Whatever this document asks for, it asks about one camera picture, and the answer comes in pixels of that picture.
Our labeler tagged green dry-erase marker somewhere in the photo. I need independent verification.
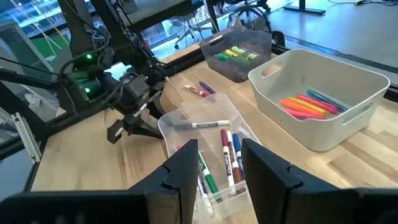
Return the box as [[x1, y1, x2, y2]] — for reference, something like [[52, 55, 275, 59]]
[[197, 151, 224, 203]]

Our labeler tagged teal marker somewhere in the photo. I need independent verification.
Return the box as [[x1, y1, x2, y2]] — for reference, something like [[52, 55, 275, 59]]
[[306, 89, 348, 113]]

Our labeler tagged red dry-erase marker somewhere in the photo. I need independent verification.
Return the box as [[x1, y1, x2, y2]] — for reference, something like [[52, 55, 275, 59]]
[[183, 83, 212, 99]]

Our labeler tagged small purple marker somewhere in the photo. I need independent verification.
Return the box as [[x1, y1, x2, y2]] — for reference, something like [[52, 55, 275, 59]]
[[198, 80, 217, 96]]

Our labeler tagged orange marker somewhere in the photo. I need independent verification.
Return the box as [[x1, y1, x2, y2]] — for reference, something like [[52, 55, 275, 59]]
[[279, 98, 326, 118]]

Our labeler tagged purple dry-erase marker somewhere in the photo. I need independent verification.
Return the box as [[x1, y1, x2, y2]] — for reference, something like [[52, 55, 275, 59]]
[[195, 174, 215, 216]]

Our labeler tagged light grey plastic bin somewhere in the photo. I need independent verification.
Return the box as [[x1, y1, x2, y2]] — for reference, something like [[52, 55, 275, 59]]
[[248, 48, 391, 152]]

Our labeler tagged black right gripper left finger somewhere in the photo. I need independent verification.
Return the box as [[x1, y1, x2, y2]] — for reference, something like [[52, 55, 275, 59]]
[[129, 139, 200, 224]]

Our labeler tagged black dry-erase marker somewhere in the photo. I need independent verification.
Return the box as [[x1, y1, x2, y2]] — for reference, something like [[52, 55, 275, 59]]
[[174, 119, 233, 131]]

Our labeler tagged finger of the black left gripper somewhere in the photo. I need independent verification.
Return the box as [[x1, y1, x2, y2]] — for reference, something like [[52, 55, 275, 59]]
[[126, 110, 163, 138], [141, 96, 165, 138]]

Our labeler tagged blue dry-erase marker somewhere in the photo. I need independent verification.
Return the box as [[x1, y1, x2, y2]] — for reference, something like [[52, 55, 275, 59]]
[[232, 133, 246, 175]]

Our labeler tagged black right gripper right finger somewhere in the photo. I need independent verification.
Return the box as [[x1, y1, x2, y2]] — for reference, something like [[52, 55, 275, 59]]
[[241, 138, 357, 224]]

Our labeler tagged yellow marker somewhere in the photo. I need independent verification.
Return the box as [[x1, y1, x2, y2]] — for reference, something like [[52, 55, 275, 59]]
[[287, 96, 330, 116]]

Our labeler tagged office chair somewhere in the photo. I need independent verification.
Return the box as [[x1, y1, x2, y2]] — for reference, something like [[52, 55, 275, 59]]
[[173, 17, 215, 50]]

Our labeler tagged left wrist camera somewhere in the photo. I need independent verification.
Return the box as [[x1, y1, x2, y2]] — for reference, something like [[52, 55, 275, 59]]
[[124, 74, 150, 100]]

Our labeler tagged white metal bracket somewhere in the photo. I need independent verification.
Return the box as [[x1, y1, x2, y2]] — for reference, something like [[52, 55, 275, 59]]
[[11, 111, 43, 164]]

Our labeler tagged light green Sharpie highlighter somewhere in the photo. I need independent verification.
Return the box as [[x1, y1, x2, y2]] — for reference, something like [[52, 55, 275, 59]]
[[231, 45, 259, 62]]

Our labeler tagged clear plastic bin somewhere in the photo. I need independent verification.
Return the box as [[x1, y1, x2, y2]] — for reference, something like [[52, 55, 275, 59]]
[[157, 92, 262, 224]]

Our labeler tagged brown dry-erase marker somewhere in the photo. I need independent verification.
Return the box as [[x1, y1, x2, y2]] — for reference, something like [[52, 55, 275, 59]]
[[226, 130, 247, 194]]

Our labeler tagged magenta dry-erase marker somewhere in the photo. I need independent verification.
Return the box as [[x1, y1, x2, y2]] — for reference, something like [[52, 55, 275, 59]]
[[220, 129, 236, 195]]

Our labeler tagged dark grey translucent bin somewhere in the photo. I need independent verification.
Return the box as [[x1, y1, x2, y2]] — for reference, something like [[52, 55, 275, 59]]
[[198, 26, 273, 83]]

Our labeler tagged pink marker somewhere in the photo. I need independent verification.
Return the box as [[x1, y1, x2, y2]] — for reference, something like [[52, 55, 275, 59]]
[[295, 93, 340, 115], [284, 108, 327, 121]]

